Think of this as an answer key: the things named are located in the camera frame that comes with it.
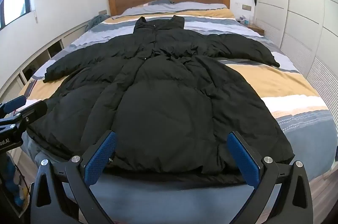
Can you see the blue printed clothing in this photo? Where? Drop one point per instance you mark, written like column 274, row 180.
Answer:
column 15, row 187

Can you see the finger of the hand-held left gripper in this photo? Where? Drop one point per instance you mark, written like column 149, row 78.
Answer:
column 35, row 109
column 14, row 104

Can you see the low white shelf cabinet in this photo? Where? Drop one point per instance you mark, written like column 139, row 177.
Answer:
column 52, row 46

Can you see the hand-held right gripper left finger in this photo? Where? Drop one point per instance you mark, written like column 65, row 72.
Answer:
column 101, row 155

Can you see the wall outlet plate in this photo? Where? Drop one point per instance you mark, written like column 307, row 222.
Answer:
column 103, row 12

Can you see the wall switch plate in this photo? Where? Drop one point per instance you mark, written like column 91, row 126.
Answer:
column 246, row 7

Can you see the teal blanket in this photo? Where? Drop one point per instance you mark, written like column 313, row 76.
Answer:
column 95, row 21

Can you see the grey pillow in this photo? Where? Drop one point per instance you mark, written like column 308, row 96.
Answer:
column 158, row 1

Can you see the wooden nightstand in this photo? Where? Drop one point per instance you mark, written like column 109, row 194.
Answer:
column 257, row 28

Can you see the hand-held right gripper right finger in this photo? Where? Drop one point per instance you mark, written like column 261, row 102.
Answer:
column 244, row 158

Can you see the small blue box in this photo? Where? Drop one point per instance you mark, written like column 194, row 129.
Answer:
column 244, row 20

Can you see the white wardrobe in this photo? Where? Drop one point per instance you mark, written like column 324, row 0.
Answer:
column 303, row 2

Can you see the bed with striped duvet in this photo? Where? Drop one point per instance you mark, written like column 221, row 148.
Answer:
column 290, row 86

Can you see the black puffer coat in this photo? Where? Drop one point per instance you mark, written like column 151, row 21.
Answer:
column 163, row 97

